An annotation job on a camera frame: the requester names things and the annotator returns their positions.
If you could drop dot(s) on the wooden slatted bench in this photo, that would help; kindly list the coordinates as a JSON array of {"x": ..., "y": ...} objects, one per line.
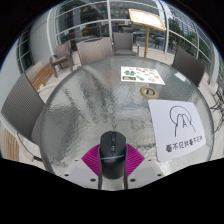
[
  {"x": 41, "y": 75},
  {"x": 10, "y": 145}
]

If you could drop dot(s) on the colourful printed menu card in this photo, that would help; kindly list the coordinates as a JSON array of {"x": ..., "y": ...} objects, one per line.
[{"x": 141, "y": 75}]

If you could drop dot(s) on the black computer mouse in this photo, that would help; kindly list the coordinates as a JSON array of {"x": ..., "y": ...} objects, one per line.
[{"x": 113, "y": 156}]

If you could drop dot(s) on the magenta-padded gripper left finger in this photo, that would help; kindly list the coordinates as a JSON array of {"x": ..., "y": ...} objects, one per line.
[{"x": 90, "y": 163}]

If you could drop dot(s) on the black metal outdoor chair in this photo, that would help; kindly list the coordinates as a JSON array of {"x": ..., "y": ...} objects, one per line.
[{"x": 218, "y": 98}]

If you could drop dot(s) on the gold framed sign stand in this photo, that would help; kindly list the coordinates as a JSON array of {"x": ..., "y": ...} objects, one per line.
[{"x": 146, "y": 18}]

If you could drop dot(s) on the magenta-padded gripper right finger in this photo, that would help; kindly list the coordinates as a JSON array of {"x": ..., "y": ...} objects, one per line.
[{"x": 135, "y": 161}]

